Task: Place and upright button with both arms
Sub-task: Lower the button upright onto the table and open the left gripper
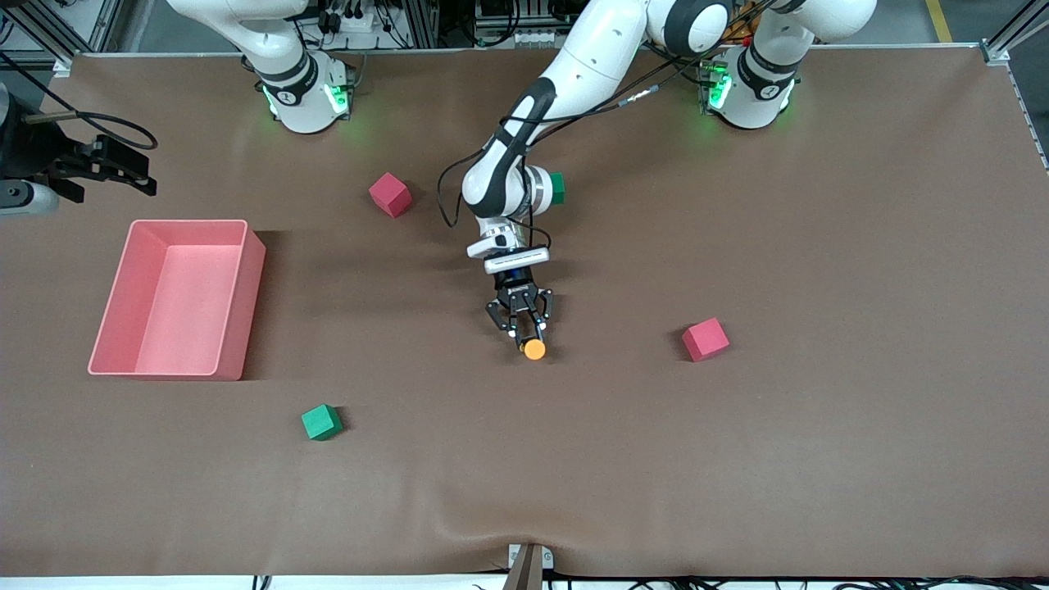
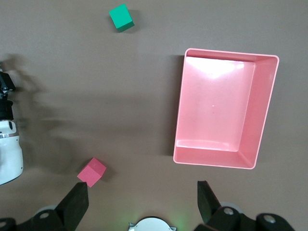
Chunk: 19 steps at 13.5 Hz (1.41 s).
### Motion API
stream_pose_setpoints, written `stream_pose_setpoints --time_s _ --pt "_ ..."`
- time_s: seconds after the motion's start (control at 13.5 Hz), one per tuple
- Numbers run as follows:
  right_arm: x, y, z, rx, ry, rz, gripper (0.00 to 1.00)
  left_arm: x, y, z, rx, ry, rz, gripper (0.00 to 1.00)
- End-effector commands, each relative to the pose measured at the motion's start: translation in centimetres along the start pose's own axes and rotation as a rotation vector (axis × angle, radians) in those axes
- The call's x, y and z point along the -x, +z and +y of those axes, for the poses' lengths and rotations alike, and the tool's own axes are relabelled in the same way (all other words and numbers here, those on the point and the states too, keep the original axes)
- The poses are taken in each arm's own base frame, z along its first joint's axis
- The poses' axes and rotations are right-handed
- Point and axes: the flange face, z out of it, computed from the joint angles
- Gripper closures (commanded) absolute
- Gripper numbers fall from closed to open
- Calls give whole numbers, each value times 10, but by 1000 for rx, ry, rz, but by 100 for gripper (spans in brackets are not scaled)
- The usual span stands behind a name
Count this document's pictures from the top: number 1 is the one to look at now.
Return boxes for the pink foam cube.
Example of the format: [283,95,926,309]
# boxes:
[681,317,731,363]
[368,172,413,219]

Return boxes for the pink plastic tray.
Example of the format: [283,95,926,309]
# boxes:
[88,219,267,382]

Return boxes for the white terminal strip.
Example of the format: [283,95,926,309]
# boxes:
[482,28,574,48]

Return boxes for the white power strip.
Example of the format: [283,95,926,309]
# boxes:
[316,7,379,35]

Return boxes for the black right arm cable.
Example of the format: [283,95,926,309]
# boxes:
[0,53,158,152]

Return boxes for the aluminium corner frame rail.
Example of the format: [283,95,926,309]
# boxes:
[0,0,76,79]
[979,0,1049,66]

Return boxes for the grey metal edge bracket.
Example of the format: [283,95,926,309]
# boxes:
[507,542,555,571]

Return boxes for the brown wedge post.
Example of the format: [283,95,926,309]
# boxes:
[502,544,544,590]

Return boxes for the aluminium frame post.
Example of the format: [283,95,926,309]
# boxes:
[400,0,440,48]

